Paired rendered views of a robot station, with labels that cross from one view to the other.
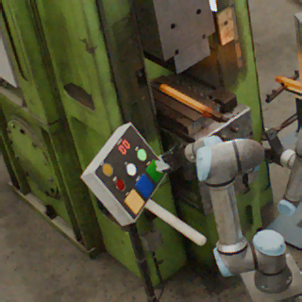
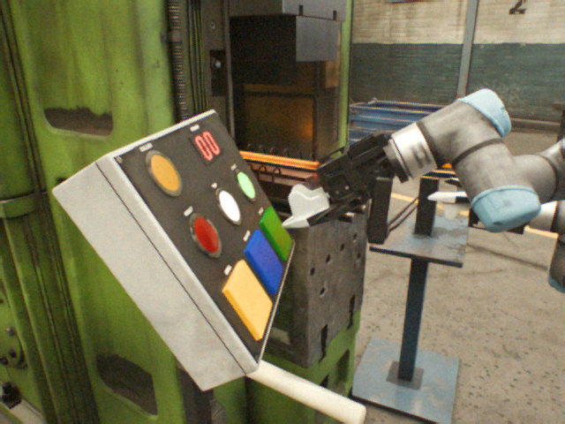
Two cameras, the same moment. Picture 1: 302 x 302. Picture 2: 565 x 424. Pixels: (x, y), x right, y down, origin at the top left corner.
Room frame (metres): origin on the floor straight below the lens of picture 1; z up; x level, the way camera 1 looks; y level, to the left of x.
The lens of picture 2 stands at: (2.06, 0.39, 1.29)
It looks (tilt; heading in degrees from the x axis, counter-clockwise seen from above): 21 degrees down; 337
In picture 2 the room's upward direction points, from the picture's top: straight up
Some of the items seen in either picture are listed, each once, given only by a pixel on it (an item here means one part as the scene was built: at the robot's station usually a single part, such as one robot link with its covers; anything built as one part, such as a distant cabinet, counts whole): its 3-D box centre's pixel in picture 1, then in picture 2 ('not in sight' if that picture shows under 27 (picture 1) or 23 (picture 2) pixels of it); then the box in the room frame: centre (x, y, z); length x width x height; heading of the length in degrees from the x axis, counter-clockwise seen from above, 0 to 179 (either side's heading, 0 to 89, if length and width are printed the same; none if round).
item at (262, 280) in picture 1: (272, 271); not in sight; (2.09, -0.23, 0.87); 0.15 x 0.15 x 0.10
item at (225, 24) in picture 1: (225, 25); (330, 58); (3.31, -0.28, 1.27); 0.09 x 0.02 x 0.17; 124
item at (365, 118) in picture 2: not in sight; (400, 133); (6.25, -2.81, 0.36); 1.20 x 0.80 x 0.72; 29
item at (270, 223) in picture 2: (154, 171); (274, 234); (2.66, 0.17, 1.01); 0.07 x 0.05 x 0.07; 149
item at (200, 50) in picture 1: (162, 41); (248, 41); (3.20, 0.03, 1.32); 0.42 x 0.20 x 0.10; 34
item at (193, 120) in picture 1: (175, 104); (252, 173); (3.20, 0.03, 0.96); 0.42 x 0.20 x 0.09; 34
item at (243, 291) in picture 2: (133, 201); (246, 299); (2.49, 0.27, 1.01); 0.07 x 0.05 x 0.07; 149
